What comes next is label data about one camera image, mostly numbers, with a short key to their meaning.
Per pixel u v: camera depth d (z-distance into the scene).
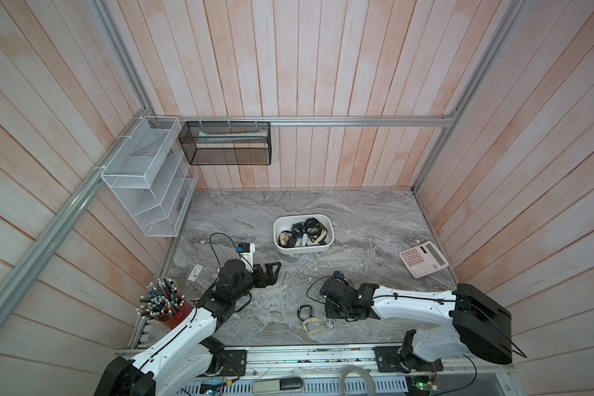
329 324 0.80
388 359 0.73
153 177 0.71
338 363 0.75
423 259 0.95
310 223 1.00
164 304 0.68
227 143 1.04
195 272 0.92
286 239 0.98
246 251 0.73
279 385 0.66
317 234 0.98
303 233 0.98
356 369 0.70
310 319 0.79
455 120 0.93
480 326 0.42
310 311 0.81
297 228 1.04
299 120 0.95
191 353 0.60
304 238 0.95
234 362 0.73
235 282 0.61
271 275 0.73
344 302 0.64
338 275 0.80
